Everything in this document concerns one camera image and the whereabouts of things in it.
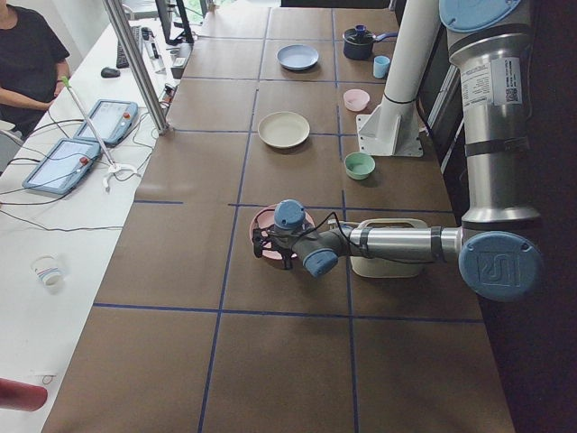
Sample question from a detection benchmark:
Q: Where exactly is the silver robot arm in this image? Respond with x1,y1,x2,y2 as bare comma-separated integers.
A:
251,1,544,301

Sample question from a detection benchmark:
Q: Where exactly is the upper blue teach pendant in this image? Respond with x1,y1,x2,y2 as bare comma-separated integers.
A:
88,99,138,148

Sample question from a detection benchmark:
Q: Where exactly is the light blue cup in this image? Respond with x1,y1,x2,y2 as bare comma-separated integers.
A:
372,55,390,78

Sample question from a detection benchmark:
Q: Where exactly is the white grabber stick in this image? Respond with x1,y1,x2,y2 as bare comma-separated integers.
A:
60,76,138,192

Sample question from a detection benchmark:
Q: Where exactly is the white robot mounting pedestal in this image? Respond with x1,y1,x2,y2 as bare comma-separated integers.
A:
357,0,441,157

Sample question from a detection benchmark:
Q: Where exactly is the black keyboard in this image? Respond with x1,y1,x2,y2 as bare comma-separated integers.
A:
115,25,143,69

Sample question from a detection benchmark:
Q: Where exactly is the lower blue teach pendant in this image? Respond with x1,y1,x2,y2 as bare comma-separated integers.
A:
22,139,101,196

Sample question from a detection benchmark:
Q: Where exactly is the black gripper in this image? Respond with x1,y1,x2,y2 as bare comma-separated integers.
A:
251,226,294,270

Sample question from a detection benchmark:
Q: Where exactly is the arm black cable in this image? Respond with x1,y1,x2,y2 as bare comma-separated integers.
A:
288,211,452,265

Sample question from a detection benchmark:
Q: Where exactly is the cream plate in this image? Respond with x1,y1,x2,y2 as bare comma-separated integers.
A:
258,112,310,149

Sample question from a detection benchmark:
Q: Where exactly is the black computer mouse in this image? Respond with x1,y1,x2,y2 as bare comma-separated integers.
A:
100,67,121,78

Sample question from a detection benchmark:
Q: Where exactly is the person in black shirt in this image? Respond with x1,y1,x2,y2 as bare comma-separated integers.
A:
1,1,70,137

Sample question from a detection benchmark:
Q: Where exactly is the green bowl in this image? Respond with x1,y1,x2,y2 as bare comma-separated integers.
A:
343,152,376,180

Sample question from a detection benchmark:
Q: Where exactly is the blue teach pendant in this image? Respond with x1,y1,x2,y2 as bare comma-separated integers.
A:
22,139,101,196
88,99,138,148

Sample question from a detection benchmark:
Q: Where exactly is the pink bowl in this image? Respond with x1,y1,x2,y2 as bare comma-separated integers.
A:
343,88,371,112

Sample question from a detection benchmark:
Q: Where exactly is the dark blue saucepan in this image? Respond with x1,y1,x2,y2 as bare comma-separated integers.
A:
343,24,398,60

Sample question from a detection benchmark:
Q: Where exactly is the red cylinder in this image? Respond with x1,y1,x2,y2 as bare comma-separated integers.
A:
0,378,48,411

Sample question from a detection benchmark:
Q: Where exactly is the pink plate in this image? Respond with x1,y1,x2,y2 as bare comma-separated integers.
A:
249,199,314,261

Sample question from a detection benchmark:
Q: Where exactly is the aluminium frame post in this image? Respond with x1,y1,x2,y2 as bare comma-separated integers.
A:
103,0,169,136

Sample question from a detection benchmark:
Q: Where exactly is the blue plate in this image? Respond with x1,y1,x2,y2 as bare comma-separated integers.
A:
277,44,319,71

